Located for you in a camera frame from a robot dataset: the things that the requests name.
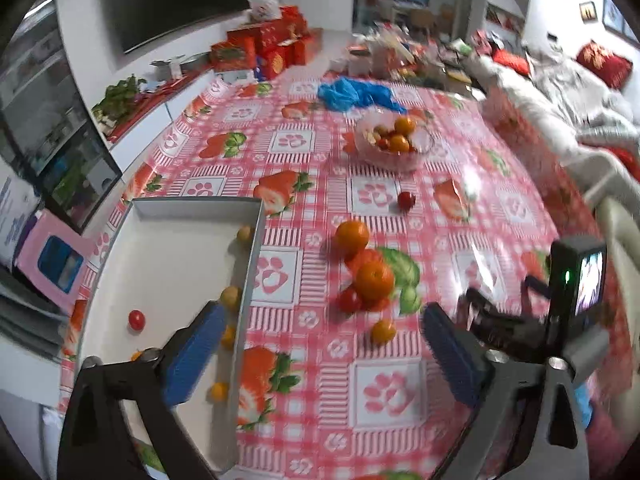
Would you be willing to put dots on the white shallow tray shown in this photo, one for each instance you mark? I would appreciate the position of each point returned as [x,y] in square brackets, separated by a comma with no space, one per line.
[170,260]

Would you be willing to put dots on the wall picture frame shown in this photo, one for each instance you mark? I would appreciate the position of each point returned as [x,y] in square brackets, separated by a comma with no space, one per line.
[589,12]

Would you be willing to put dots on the clear glass bowl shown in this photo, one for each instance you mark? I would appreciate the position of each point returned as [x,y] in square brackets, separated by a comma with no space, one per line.
[395,162]

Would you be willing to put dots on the small yellow tomato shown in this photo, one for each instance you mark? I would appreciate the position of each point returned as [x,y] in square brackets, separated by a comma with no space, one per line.
[383,332]

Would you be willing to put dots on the red printed tablecloth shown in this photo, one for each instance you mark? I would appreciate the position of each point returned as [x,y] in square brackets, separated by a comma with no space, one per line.
[310,175]

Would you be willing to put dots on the white low cabinet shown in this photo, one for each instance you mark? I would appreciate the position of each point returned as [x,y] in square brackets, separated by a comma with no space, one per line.
[165,105]

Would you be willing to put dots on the pink plastic stool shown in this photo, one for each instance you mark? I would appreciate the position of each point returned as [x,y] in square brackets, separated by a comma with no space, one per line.
[35,250]

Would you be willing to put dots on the tan longan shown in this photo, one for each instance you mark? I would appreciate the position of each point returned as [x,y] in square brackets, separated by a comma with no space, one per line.
[245,234]
[231,297]

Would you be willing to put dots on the red wall painting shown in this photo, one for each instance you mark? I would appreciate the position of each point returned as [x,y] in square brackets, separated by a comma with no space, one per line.
[505,17]

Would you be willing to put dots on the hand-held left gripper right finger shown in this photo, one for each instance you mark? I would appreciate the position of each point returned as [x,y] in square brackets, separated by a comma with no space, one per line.
[450,355]

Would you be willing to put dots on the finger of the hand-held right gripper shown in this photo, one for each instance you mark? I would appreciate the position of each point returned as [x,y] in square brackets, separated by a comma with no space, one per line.
[539,286]
[500,322]

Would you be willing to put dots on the stack of red gift boxes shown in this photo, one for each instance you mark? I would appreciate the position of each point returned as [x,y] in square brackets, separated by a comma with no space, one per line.
[270,45]

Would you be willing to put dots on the large red cushion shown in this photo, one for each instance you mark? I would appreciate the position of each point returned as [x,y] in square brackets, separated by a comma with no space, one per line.
[602,65]

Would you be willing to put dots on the wooden chair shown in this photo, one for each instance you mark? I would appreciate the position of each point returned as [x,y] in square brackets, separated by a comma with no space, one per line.
[422,19]

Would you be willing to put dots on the light grey sofa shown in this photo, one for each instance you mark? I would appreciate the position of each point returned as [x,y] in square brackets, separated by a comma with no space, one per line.
[575,110]

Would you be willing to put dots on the white woven sack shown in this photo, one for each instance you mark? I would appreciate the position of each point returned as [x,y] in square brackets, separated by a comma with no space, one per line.
[15,210]

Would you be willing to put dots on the yellow cherry tomato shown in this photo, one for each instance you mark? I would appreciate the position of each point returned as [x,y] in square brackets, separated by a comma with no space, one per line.
[228,336]
[218,391]

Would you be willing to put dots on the glass door cabinet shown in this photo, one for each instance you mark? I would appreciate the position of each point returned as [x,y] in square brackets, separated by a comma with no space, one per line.
[75,180]

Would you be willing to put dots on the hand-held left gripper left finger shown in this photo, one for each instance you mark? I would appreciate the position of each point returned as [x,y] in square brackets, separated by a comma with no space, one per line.
[195,355]

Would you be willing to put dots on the black television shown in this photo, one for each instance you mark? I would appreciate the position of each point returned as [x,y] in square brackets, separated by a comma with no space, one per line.
[175,0]

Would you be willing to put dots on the open cardboard box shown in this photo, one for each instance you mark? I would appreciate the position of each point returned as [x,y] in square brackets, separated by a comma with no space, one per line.
[167,67]

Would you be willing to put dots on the small red cushion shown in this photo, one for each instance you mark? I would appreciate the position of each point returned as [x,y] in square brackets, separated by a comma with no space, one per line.
[510,61]

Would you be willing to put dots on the green leafy plant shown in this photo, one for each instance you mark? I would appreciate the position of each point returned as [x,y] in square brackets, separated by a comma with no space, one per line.
[120,97]

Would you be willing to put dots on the grey blanket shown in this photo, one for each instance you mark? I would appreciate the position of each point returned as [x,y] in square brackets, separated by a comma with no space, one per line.
[570,85]

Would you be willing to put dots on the blue plastic bag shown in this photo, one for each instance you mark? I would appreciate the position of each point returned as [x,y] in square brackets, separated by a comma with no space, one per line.
[345,92]

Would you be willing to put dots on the stack of grey boards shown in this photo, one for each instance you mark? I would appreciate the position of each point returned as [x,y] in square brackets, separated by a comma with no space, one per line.
[25,310]

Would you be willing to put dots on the steel basin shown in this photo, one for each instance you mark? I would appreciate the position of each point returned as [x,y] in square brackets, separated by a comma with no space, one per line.
[194,62]

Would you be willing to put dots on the white printed bag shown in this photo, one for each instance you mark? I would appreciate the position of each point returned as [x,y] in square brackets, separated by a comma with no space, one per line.
[262,9]

